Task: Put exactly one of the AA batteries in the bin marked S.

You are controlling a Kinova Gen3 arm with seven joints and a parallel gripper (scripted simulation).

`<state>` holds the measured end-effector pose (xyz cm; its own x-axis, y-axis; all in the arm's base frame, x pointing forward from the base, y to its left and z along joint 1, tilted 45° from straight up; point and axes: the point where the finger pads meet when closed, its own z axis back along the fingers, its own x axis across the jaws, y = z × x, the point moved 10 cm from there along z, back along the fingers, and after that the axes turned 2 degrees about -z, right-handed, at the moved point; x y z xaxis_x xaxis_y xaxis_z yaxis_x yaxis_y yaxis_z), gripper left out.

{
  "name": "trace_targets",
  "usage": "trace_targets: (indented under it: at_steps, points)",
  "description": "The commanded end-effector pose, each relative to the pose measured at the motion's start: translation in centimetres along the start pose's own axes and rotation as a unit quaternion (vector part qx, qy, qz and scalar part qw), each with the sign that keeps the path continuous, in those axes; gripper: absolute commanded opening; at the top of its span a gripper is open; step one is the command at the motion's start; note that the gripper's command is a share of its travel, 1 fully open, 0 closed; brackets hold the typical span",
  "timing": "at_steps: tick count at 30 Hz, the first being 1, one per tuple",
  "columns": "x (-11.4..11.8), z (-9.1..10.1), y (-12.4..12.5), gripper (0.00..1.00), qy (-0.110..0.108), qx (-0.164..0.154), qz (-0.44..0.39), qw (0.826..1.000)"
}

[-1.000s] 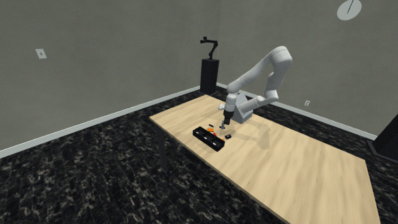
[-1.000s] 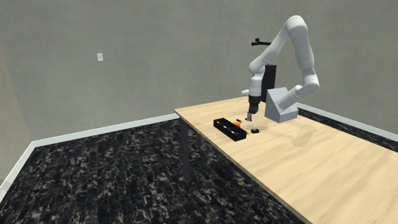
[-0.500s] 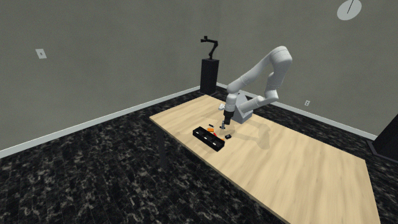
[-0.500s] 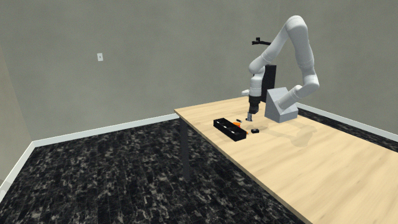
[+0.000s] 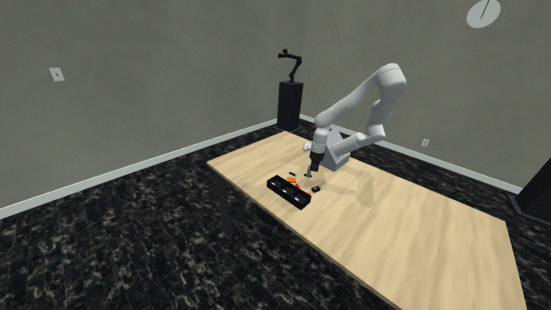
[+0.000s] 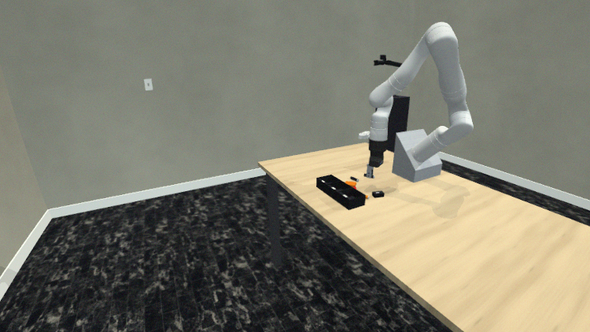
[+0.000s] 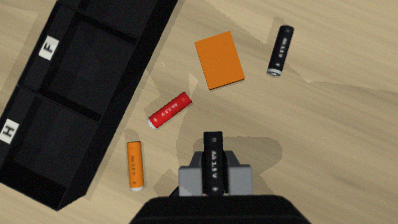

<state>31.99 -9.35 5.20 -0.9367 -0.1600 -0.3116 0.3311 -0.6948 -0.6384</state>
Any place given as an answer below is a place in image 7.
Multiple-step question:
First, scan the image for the orange aa battery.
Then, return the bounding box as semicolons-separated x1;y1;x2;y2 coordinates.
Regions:
127;141;144;191

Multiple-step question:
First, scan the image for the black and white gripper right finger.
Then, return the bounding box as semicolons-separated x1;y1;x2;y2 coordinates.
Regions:
222;150;253;195

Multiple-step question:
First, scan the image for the red aa battery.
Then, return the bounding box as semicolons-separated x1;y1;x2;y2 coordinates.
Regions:
147;92;192;130

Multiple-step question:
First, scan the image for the black rack of bins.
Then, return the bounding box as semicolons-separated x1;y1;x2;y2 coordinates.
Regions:
0;0;178;211

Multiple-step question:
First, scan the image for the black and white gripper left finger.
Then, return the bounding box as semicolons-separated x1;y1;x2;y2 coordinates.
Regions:
178;151;206;196

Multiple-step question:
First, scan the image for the orange rectangular pad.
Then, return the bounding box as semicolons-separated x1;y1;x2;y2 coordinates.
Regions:
195;31;245;90

